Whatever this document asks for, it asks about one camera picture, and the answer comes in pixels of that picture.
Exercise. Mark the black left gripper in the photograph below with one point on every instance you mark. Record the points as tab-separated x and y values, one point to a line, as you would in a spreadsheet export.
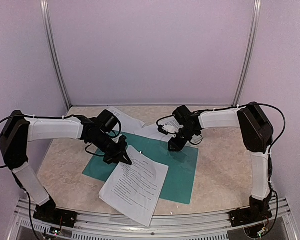
120	155

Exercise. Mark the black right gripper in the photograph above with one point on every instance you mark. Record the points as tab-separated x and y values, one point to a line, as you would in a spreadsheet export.
178	146

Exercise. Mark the printed paper sheet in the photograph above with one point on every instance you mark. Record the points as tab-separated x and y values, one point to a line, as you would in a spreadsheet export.
152	132
129	124

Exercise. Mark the paper sheets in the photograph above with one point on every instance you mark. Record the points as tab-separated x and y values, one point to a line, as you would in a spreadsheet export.
134	190

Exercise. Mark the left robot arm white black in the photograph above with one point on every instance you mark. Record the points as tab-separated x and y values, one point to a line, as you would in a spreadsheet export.
22	131

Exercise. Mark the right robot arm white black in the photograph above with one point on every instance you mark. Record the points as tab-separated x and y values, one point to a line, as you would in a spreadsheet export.
257	135

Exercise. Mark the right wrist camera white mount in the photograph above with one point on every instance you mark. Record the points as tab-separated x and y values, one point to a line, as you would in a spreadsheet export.
166	128

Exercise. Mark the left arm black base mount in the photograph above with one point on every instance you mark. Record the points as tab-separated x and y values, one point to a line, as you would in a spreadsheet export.
49	213

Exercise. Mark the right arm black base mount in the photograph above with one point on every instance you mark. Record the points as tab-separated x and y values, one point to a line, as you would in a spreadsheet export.
250	212

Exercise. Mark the front aluminium rail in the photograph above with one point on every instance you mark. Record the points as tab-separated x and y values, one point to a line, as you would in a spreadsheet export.
102	226

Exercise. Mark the right aluminium frame post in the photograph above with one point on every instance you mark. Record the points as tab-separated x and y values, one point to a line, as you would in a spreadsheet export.
248	52

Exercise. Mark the aluminium frame post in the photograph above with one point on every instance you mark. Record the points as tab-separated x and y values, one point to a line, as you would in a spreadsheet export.
248	52
45	11

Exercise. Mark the left aluminium frame post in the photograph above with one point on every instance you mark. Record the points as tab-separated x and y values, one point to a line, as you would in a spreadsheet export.
45	11

